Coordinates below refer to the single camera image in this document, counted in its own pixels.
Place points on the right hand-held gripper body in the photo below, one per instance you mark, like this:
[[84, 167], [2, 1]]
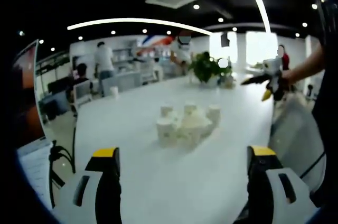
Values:
[[274, 69]]

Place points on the single white paper cup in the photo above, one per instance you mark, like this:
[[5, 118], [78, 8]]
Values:
[[114, 92]]

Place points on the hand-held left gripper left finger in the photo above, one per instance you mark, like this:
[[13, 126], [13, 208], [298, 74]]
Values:
[[87, 192]]

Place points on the group of round ceiling spotlights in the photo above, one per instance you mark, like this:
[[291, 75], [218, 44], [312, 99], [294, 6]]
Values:
[[196, 6]]

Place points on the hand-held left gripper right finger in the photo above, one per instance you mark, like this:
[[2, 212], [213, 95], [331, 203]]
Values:
[[274, 189]]

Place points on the green potted plant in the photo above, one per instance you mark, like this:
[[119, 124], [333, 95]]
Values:
[[207, 69]]

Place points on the cluster of white paper cups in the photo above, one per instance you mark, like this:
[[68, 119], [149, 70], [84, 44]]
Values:
[[190, 126]]

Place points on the person's dark clothing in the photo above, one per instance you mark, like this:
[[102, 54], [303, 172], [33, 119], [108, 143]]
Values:
[[326, 118]]

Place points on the white keyboard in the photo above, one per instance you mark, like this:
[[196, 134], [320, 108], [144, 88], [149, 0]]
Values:
[[34, 171]]

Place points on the white table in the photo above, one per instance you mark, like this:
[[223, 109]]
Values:
[[185, 176]]

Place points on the white office chair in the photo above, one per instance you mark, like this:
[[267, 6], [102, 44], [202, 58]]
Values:
[[82, 93]]

